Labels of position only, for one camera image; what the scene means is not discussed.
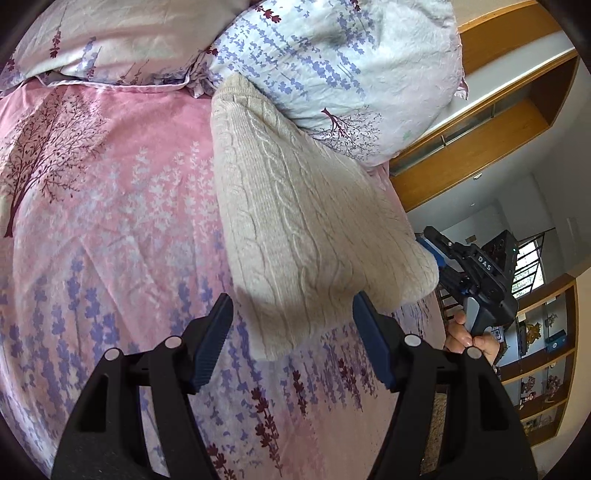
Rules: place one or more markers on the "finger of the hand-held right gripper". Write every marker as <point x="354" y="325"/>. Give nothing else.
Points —
<point x="434" y="247"/>

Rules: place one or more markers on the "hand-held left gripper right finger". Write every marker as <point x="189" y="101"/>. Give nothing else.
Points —
<point x="371" y="341"/>

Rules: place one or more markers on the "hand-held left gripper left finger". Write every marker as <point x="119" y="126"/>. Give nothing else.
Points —
<point x="211" y="341"/>

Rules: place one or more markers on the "person's right hand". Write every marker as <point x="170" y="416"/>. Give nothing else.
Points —
<point x="461" y="339"/>

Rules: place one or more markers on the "window with metal grille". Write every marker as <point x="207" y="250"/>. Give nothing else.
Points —
<point x="531" y="263"/>

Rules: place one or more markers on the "wooden wardrobe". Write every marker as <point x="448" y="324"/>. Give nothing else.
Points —
<point x="443" y="180"/>

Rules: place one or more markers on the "golden figurine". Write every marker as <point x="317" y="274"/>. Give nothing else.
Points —
<point x="534" y="333"/>

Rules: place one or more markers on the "blue box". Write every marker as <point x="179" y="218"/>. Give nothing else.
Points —
<point x="556" y="341"/>

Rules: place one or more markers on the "wooden display shelf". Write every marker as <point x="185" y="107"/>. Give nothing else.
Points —
<point x="554" y="364"/>

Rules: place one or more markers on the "pink floral bed sheet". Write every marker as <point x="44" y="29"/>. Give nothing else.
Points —
<point x="115" y="230"/>

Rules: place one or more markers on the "white blue-floral pillow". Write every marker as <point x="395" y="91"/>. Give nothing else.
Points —
<point x="360" y="69"/>

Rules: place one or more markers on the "pale pink floral pillow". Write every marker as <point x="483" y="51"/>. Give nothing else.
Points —
<point x="115" y="41"/>

